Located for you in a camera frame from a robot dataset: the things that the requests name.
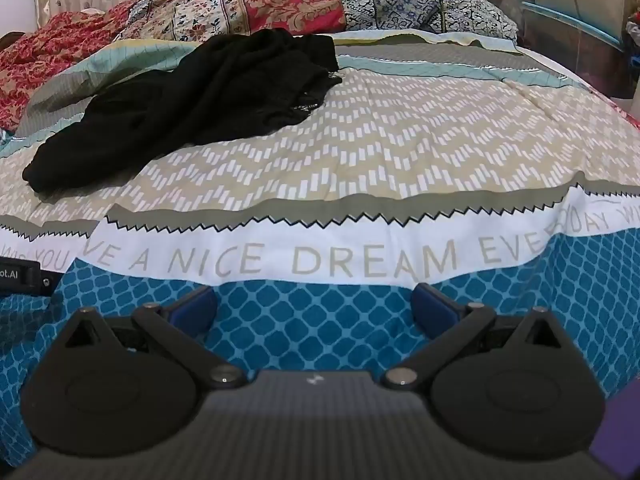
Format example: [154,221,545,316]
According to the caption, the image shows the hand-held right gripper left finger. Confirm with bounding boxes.
[62,286,246,391]

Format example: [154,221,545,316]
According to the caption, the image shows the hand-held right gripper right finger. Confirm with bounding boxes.
[382,282,577,391]

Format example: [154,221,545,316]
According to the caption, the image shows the black pants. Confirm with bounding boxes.
[22,29,343,193]

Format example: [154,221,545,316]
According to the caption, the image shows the patterned teal beige bedspread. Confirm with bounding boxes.
[0,27,640,467]

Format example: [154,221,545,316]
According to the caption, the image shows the purple cloth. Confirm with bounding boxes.
[589,379,640,463]

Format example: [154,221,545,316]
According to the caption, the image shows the floral patchwork quilt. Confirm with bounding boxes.
[0,0,519,132]

